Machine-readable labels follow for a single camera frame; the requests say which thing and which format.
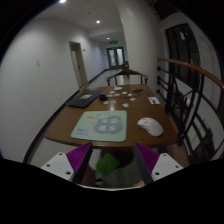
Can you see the wooden chair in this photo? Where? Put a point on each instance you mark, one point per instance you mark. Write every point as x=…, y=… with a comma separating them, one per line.
x=128, y=72

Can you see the green exit sign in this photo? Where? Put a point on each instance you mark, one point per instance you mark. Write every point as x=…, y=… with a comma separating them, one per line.
x=114, y=42

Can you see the small black box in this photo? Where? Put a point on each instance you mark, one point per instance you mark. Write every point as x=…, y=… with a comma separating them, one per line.
x=102, y=98

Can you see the light green mouse pad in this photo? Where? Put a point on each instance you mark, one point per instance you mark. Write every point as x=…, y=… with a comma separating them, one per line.
x=104, y=126

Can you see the double glass door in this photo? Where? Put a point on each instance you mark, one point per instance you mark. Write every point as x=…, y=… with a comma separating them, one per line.
x=115, y=57

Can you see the wooden stair handrail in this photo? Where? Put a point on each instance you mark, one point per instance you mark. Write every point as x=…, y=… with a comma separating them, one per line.
x=204, y=72

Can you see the beige side door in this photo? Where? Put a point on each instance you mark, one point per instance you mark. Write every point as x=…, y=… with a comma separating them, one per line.
x=78, y=63

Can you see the dark closed laptop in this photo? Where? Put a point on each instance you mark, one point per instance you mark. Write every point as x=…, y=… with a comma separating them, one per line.
x=85, y=99

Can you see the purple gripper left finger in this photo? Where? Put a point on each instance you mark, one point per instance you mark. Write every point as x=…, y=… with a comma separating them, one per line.
x=70, y=166

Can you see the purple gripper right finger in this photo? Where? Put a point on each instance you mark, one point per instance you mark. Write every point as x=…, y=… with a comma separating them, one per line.
x=153, y=166

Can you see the black metal railing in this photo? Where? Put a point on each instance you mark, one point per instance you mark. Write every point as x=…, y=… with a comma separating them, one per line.
x=199, y=124

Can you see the green cloth under table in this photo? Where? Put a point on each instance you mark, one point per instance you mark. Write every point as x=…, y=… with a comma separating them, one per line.
x=107, y=164

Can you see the white card with black print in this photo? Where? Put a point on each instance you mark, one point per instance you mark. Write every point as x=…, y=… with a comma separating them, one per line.
x=154, y=100

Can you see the white computer mouse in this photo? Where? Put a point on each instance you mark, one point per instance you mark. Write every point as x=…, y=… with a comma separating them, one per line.
x=151, y=126

